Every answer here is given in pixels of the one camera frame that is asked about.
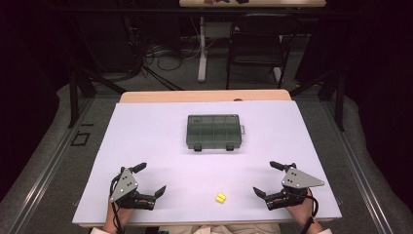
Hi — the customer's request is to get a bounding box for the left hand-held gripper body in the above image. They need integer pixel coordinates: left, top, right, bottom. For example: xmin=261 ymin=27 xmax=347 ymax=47
xmin=108 ymin=166 xmax=158 ymax=212

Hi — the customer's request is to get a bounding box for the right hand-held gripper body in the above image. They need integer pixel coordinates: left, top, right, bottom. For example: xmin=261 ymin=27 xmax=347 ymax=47
xmin=264 ymin=162 xmax=325 ymax=212

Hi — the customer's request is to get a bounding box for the grey transparent compartment box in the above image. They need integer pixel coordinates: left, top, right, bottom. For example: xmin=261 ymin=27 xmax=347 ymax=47
xmin=185 ymin=113 xmax=246 ymax=153

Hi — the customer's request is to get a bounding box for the person's right hand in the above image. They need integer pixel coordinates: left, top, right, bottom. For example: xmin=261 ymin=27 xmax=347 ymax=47
xmin=284 ymin=188 xmax=319 ymax=226

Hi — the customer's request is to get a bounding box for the person's left hand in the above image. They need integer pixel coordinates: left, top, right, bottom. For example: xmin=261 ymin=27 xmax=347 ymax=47
xmin=102 ymin=198 xmax=144 ymax=232

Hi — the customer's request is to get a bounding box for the black metal stand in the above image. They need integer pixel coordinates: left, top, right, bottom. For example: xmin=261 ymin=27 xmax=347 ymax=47
xmin=288 ymin=69 xmax=346 ymax=133
xmin=67 ymin=64 xmax=184 ymax=130

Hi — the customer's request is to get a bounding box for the wooden table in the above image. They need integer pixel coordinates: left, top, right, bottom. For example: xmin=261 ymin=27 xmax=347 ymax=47
xmin=78 ymin=89 xmax=333 ymax=228

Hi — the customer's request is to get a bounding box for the black chair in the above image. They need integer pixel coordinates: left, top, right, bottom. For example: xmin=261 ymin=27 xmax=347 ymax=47
xmin=225 ymin=13 xmax=302 ymax=91

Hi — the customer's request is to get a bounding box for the white desk leg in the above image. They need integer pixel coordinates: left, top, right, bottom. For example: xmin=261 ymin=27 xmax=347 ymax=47
xmin=197 ymin=16 xmax=209 ymax=83

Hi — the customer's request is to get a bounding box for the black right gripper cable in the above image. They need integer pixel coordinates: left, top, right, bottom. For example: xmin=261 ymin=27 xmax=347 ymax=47
xmin=299 ymin=194 xmax=320 ymax=234

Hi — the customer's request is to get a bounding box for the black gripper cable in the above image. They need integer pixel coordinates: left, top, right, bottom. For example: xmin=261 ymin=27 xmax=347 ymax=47
xmin=109 ymin=176 xmax=127 ymax=234
xmin=299 ymin=194 xmax=320 ymax=234

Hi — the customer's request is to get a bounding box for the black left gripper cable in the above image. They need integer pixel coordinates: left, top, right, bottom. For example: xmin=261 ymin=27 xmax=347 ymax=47
xmin=109 ymin=176 xmax=127 ymax=234

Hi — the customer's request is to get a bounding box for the bundle of floor cables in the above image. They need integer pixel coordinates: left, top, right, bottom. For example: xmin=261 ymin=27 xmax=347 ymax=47
xmin=142 ymin=40 xmax=201 ymax=72

